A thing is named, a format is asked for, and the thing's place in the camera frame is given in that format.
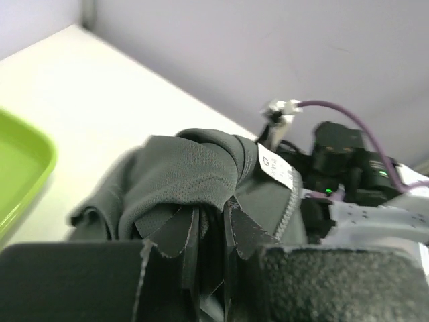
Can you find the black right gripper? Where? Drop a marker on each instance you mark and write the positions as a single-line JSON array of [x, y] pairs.
[[333, 150]]

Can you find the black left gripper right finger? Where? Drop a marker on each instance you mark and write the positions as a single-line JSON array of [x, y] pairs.
[[269, 281]]

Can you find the dark grey t-shirt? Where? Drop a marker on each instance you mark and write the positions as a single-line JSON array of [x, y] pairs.
[[202, 167]]

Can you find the lime green plastic tub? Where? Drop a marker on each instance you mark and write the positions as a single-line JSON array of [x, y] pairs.
[[28, 157]]

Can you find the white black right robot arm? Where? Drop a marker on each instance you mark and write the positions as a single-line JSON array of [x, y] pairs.
[[349, 197]]

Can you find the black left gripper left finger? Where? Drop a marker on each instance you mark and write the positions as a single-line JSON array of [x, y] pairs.
[[154, 279]]

